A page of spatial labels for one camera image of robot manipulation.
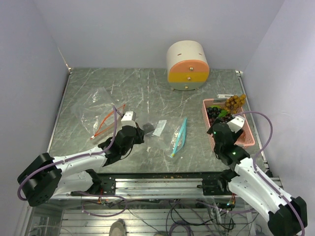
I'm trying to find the orange zip top bag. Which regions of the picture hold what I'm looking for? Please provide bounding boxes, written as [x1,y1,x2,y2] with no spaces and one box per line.
[71,87,126,140]

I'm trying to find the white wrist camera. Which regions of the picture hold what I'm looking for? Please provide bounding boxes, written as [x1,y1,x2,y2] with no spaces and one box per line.
[227,116,245,133]
[121,111,137,128]

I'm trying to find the small white plastic clip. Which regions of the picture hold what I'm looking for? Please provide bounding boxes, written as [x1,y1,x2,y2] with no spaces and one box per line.
[217,94,234,99]

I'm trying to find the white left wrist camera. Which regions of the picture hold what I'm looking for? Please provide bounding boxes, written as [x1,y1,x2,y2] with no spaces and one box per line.
[121,111,137,128]

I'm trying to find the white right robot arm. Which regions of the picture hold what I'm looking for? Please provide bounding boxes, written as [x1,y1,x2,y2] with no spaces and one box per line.
[207,117,308,236]

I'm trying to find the fake dark blue grape bunch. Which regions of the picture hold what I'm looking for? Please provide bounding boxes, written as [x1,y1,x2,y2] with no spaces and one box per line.
[206,106,222,118]

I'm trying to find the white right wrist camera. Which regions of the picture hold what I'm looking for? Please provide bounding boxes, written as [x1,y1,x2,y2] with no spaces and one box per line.
[227,116,245,133]

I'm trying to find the fake green vegetable piece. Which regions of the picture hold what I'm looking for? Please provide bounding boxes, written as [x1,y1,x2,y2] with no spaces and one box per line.
[218,110,228,117]

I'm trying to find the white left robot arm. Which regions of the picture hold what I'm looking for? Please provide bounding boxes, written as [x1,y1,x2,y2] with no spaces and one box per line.
[17,123,145,207]

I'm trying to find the fake dark purple fruit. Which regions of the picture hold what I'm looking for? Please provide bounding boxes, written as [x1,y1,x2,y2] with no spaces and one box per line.
[142,123,155,134]

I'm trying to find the aluminium rail frame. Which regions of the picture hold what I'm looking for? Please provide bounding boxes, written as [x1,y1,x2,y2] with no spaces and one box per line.
[14,169,298,236]

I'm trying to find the fake brown longan bunch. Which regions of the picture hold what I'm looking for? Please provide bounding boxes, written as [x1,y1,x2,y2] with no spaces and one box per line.
[223,94,246,114]

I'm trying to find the blue zip top bag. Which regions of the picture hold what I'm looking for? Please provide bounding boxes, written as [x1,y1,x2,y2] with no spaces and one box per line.
[144,117,188,158]

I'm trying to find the fake purple grape bunch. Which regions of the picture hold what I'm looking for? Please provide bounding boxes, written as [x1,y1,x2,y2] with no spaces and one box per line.
[209,117,233,126]

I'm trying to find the round mini drawer cabinet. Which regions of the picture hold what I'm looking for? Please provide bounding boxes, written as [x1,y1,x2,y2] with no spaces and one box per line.
[166,40,210,91]

